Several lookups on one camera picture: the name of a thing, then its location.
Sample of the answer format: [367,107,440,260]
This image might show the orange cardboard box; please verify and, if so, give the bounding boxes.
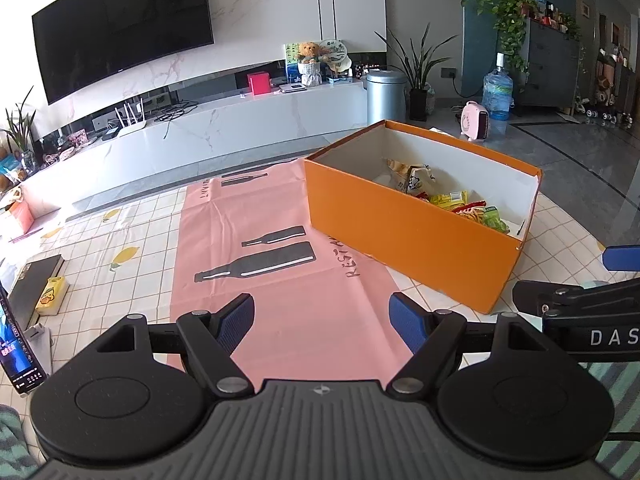
[304,120,543,316]

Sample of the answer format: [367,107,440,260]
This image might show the smartphone with lit screen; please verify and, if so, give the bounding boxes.
[0,280,48,393]

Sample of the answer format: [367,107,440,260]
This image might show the hanging green ivy plant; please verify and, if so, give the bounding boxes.
[460,0,539,77]

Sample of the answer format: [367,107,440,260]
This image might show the blue water jug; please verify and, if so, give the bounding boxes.
[482,52,514,121]

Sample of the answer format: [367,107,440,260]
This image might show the black flat book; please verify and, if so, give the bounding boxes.
[10,255,66,331]

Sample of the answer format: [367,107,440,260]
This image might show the person's teal striped clothing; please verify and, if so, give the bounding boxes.
[0,404,22,480]

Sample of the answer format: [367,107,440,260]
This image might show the blue green picture card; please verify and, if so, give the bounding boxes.
[285,44,303,83]

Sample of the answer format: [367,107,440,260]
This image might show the round paper fan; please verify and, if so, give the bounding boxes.
[320,39,352,73]

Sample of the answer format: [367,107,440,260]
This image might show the green pea snack bag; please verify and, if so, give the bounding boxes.
[480,206,511,233]

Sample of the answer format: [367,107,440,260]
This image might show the row of shoes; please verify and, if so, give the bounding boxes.
[575,92,637,126]

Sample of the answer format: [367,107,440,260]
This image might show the assorted small bottles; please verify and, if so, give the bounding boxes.
[530,0,583,36]

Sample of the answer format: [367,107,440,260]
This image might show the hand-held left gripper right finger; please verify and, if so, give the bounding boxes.
[386,291,551,397]

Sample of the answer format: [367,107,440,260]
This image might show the tall leafy potted plant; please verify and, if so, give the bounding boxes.
[375,22,458,122]

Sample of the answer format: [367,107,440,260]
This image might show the white phone stand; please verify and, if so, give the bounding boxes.
[22,322,54,376]

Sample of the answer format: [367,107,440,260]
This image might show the white marble television cabinet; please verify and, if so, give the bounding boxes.
[20,80,368,216]

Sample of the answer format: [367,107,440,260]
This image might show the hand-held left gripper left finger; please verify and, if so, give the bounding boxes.
[97,292,256,397]

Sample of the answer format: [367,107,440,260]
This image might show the white wifi router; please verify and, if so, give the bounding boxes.
[115,100,151,136]

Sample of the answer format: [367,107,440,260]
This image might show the yellow white chips bag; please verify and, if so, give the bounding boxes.
[384,157,437,196]

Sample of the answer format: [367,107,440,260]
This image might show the black flat screen television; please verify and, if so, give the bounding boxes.
[31,0,215,106]

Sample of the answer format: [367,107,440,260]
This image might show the pink printed table mat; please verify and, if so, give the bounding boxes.
[167,157,416,396]

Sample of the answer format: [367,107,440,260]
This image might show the dark grey cabinet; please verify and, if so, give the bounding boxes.
[520,17,586,108]

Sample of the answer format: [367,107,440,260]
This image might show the yellow snack packet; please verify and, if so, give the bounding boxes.
[429,190,469,211]

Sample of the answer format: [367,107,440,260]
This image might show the dark wooden shelf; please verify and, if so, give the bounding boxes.
[595,10,640,111]

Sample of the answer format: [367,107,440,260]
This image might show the green plant in glass vase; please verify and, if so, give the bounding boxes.
[0,87,39,176]

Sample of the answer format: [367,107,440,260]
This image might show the open white pink carton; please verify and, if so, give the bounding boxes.
[0,185,36,241]

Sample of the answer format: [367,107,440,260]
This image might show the pink space heater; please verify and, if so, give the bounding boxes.
[460,101,490,141]

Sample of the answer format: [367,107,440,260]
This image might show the checked lemon print tablecloth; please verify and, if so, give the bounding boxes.
[0,175,640,396]

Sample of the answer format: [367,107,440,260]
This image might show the black tangled cables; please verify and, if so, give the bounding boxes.
[155,101,199,124]

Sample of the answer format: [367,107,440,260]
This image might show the orange red snack sticks bag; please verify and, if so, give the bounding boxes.
[452,201,488,223]

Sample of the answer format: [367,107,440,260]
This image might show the silver trash bin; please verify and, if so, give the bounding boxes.
[366,71,407,126]

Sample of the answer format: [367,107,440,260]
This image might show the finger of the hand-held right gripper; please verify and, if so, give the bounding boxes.
[601,245,640,272]
[512,279,640,320]

